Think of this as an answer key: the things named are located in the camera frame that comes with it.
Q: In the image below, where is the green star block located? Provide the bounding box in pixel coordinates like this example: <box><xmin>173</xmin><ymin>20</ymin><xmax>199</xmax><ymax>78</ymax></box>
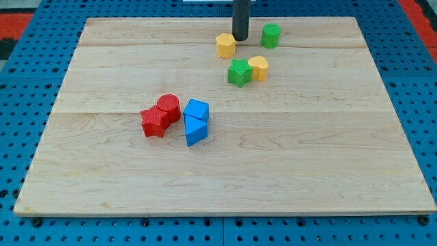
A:
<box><xmin>227</xmin><ymin>59</ymin><xmax>253</xmax><ymax>87</ymax></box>

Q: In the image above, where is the red star block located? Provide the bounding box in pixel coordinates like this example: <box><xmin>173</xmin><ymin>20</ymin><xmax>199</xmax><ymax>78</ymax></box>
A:
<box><xmin>140</xmin><ymin>105</ymin><xmax>170</xmax><ymax>137</ymax></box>

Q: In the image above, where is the yellow heart block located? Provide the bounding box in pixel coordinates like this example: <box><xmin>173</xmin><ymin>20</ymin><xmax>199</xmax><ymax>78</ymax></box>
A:
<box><xmin>248</xmin><ymin>56</ymin><xmax>269</xmax><ymax>81</ymax></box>

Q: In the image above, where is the blue triangle block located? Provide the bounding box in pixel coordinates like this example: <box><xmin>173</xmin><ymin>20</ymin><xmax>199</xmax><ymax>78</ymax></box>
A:
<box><xmin>184</xmin><ymin>115</ymin><xmax>208</xmax><ymax>146</ymax></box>

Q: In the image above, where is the blue cube block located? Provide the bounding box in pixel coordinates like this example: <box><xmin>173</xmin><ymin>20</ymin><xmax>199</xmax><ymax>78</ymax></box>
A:
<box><xmin>183</xmin><ymin>98</ymin><xmax>210</xmax><ymax>122</ymax></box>

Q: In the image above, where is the red cylinder block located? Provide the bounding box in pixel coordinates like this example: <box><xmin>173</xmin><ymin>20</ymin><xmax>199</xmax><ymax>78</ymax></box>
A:
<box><xmin>157</xmin><ymin>94</ymin><xmax>181</xmax><ymax>123</ymax></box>

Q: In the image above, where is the light wooden board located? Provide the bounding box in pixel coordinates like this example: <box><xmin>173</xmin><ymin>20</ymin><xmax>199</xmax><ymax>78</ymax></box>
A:
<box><xmin>14</xmin><ymin>17</ymin><xmax>436</xmax><ymax>217</ymax></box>

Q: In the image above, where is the yellow hexagon block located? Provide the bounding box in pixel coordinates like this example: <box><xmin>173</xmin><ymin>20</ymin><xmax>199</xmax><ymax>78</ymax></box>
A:
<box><xmin>215</xmin><ymin>33</ymin><xmax>236</xmax><ymax>59</ymax></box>

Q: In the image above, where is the green cylinder block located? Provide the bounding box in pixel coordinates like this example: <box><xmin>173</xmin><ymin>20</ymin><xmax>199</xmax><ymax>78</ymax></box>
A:
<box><xmin>261</xmin><ymin>23</ymin><xmax>281</xmax><ymax>49</ymax></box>

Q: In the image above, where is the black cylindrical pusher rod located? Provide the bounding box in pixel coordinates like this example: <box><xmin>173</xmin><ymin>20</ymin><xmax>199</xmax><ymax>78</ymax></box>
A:
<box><xmin>232</xmin><ymin>0</ymin><xmax>251</xmax><ymax>41</ymax></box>

